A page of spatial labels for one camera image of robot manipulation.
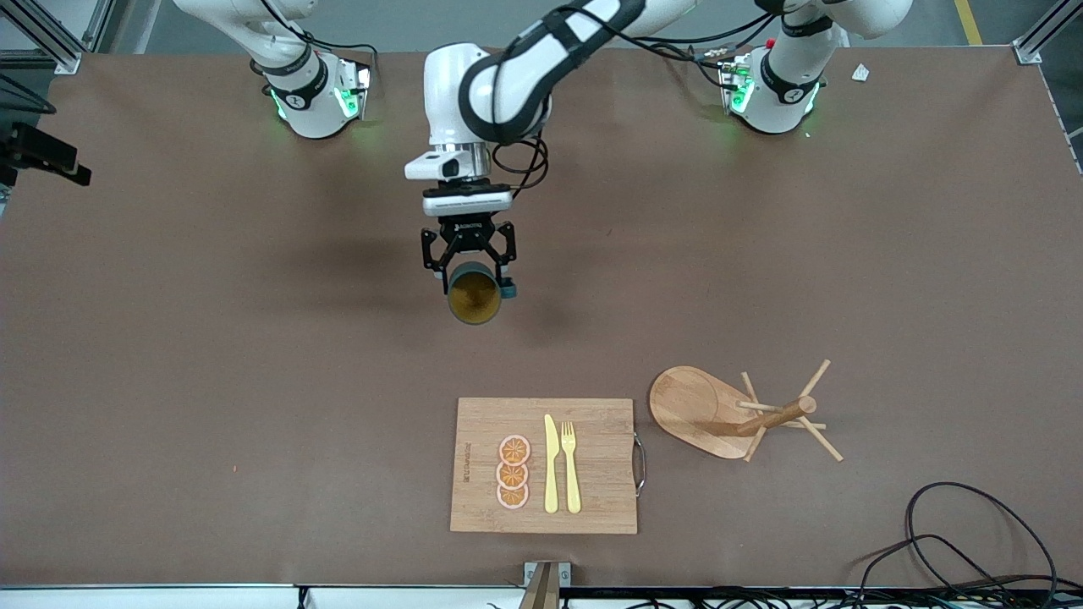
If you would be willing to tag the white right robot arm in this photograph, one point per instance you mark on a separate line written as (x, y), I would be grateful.
(309, 106)

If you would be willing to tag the yellow plastic fork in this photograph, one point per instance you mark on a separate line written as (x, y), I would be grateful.
(572, 482)

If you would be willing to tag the brown table cover sheet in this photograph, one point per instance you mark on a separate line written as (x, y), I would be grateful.
(254, 381)

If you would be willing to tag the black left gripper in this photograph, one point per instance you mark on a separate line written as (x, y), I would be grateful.
(467, 233)

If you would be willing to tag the toy orange slice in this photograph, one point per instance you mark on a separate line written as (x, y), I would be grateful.
(514, 450)

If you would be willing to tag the white table edge rail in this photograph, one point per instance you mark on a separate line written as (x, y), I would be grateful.
(169, 599)

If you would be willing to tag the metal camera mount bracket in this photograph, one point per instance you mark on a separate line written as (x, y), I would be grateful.
(546, 584)

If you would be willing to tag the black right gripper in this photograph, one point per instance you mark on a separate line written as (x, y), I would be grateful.
(45, 147)

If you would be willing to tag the aluminium frame post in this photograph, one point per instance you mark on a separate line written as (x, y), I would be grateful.
(1028, 52)
(63, 57)

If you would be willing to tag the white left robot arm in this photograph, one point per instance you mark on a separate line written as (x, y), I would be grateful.
(508, 93)

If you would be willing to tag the small white paper scrap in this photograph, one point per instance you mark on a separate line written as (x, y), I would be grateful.
(860, 74)

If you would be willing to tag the dark teal ribbed mug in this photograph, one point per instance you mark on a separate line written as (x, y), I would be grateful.
(474, 300)

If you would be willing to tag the yellow plastic knife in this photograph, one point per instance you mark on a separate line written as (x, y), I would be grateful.
(551, 474)

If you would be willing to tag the wooden mug tree stand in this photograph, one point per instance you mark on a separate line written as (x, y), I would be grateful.
(685, 402)

